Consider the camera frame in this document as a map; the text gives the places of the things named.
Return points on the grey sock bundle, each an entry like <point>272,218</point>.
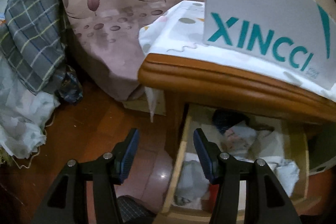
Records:
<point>241,140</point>

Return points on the white sheer fabric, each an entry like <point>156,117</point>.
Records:
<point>23,119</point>

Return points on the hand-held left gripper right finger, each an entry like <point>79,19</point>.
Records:
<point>206,158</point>

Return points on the red underwear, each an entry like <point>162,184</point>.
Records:
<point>214,195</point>

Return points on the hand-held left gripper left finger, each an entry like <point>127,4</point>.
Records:
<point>128,158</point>

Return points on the wooden nightstand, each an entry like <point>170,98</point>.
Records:
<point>210,77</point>

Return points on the wooden drawer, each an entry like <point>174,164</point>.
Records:
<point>298,150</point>

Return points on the grey white underwear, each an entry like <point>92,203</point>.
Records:
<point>191,179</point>

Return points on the dark blue patterned underwear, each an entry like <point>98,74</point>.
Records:
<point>225,120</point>

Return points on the pink leaf print bedsheet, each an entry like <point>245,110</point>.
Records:
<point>105,43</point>

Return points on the grey plaid cloth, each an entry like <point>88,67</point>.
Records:
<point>31,35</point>

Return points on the white dotted cloth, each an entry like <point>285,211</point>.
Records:
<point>178,37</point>

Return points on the person's plaid trouser leg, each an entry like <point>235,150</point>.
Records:
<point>134,209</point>

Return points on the blue patterned packet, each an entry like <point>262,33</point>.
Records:
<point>71,90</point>

